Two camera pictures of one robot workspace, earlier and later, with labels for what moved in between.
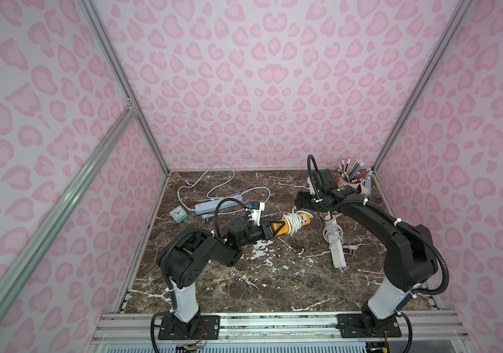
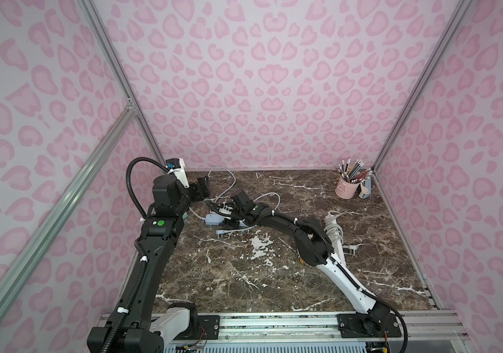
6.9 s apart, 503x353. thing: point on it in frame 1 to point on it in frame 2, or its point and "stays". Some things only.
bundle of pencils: (354, 174) stays
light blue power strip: (213, 205) to (214, 219)
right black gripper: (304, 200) to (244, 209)
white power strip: (336, 245) stays
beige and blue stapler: (368, 183) stays
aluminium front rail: (434, 328) stays
